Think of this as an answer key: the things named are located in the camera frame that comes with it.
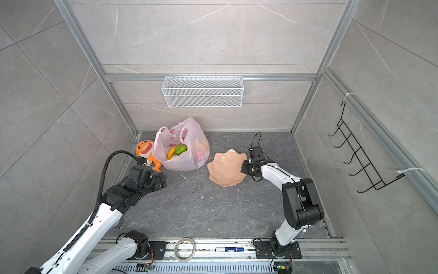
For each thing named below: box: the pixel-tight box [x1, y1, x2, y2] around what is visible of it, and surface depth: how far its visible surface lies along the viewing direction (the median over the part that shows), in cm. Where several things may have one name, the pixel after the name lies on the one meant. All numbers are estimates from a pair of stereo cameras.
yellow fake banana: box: [167, 146, 176, 161], surface depth 108 cm
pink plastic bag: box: [153, 117, 211, 172], surface depth 96 cm
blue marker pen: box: [215, 246, 245, 253], surface depth 74 cm
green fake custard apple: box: [174, 143, 188, 155], surface depth 106 cm
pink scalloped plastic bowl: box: [207, 148, 247, 187], surface depth 102 cm
